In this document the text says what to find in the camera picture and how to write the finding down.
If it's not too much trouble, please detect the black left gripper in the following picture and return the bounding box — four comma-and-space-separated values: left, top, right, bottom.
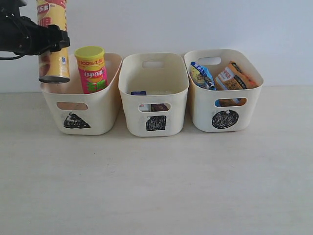
14, 16, 70, 55

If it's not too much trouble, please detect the yellow Lays chips can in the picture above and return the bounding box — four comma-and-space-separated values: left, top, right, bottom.
36, 0, 69, 83

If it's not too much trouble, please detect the pink Lays chips can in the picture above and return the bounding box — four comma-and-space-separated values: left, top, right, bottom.
75, 46, 108, 94

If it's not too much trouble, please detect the blue foil snack package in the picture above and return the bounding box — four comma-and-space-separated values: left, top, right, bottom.
131, 91, 147, 96

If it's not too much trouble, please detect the small purple snack packet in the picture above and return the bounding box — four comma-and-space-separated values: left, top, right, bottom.
151, 104, 169, 112

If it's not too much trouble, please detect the blue instant noodle bag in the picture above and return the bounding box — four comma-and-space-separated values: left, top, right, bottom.
190, 61, 217, 108

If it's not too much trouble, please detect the orange instant noodle bag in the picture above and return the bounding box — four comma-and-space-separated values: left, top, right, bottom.
214, 60, 259, 107

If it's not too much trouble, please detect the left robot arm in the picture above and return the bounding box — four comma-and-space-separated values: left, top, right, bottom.
0, 0, 70, 60

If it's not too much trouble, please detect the cream bin triangle mark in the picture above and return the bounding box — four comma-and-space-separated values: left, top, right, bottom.
41, 53, 123, 135

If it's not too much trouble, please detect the cream bin square mark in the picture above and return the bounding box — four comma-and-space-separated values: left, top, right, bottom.
118, 53, 189, 137

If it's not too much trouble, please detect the cream bin circle mark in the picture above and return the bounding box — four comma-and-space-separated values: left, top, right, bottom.
184, 49, 264, 132

